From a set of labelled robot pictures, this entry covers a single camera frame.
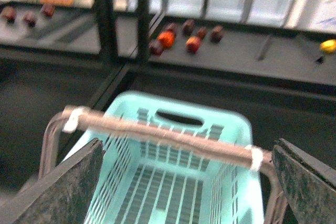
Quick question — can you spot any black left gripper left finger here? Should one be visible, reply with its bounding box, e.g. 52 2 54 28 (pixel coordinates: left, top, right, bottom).
1 139 104 223

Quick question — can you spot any dark red fruit left back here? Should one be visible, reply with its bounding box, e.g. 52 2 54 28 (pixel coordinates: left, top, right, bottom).
40 4 56 18

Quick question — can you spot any light blue plastic basket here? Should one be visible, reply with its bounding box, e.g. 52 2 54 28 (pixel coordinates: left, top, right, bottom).
72 91 264 223

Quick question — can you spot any small red apple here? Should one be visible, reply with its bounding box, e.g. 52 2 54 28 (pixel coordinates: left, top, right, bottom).
196 27 207 40

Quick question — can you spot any dark red apple back right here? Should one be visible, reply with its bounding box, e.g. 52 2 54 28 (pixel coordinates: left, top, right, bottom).
210 25 224 43

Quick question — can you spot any dark red fruit left shelf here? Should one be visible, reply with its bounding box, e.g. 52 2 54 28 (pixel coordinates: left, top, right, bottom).
23 11 37 27

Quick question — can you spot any dark red apple back left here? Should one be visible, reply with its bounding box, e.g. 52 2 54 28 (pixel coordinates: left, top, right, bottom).
165 23 176 33

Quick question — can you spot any dark red apple back middle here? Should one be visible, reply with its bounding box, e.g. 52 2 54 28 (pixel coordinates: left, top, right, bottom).
182 19 195 36

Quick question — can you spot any yellow lemon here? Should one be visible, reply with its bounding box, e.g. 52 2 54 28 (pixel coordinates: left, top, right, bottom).
319 39 336 54

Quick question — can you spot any white blue chest freezer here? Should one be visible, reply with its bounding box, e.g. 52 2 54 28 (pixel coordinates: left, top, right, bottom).
297 0 335 34

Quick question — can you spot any dark red apple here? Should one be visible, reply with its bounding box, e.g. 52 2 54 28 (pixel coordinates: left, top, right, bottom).
165 23 176 33
149 39 164 56
182 19 195 36
210 25 224 43

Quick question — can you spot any orange fruit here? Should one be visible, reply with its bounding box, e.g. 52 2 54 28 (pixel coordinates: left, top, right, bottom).
157 30 175 48

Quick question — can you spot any dark red fruit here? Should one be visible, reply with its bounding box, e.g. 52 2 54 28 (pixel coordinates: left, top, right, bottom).
40 4 56 18
1 6 16 24

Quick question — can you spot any black shelf upright post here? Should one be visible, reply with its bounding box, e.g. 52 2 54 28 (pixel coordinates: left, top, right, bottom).
93 0 118 65

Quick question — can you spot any red yellow apple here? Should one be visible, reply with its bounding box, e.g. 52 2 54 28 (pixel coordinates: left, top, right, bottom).
185 36 202 54

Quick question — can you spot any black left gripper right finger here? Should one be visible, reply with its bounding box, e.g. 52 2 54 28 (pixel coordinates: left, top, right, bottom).
272 138 335 223

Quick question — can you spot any dark red apple front left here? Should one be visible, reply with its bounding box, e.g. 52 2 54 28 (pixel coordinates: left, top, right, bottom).
149 39 164 56

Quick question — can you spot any dark red fruit far left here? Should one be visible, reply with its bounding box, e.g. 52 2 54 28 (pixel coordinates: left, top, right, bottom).
1 6 16 24

